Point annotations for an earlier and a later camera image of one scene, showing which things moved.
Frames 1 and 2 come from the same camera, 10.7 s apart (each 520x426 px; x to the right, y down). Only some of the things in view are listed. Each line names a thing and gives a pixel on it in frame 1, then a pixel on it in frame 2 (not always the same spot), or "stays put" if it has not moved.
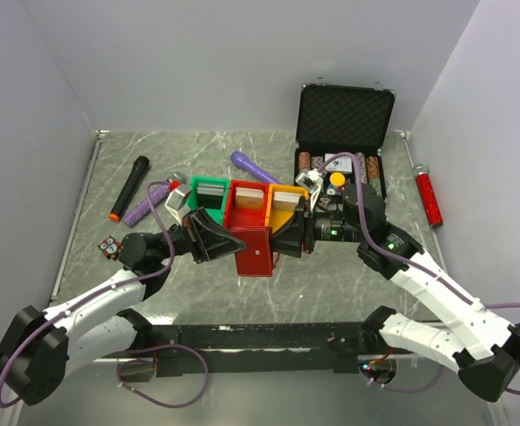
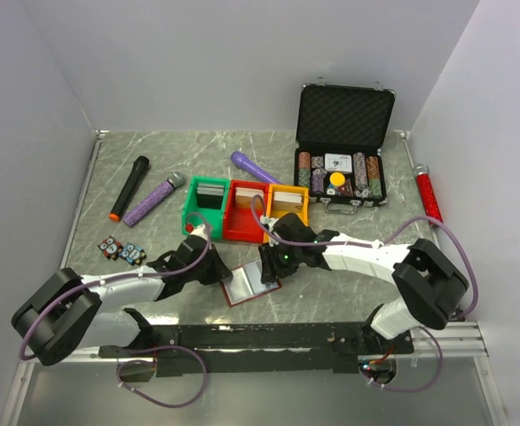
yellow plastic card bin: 277,219 stays put
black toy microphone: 139,167 stays put
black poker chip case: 335,119 stays put
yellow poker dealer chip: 337,178 stays put
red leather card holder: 256,260 to 247,283
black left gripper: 207,240 to 219,270
